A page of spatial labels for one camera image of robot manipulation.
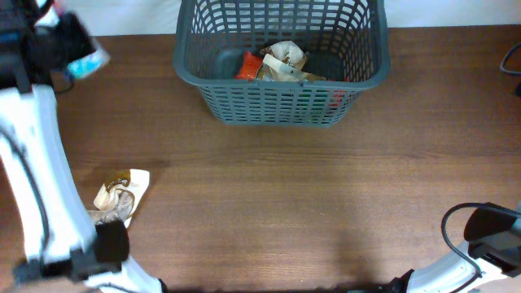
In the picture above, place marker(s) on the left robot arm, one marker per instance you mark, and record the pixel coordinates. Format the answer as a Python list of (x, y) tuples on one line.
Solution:
[(60, 239)]

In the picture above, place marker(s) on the orange pasta packet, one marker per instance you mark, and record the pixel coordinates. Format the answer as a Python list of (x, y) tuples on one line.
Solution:
[(251, 64)]

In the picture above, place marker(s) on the grey plastic lattice basket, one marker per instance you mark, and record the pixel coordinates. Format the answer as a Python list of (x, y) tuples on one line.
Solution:
[(347, 41)]

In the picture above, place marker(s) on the beige snack bag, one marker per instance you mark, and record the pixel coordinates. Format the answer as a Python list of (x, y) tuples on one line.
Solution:
[(284, 61), (119, 196)]

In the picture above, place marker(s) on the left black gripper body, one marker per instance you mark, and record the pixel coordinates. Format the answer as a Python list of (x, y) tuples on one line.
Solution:
[(67, 42)]

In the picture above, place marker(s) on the green lid spice jar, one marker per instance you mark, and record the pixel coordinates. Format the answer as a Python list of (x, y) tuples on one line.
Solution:
[(305, 103)]

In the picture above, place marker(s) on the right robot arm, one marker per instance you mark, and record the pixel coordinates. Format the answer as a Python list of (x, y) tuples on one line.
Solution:
[(490, 251)]

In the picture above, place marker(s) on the colourful tissue pack strip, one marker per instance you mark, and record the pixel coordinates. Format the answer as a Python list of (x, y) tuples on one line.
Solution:
[(86, 66)]

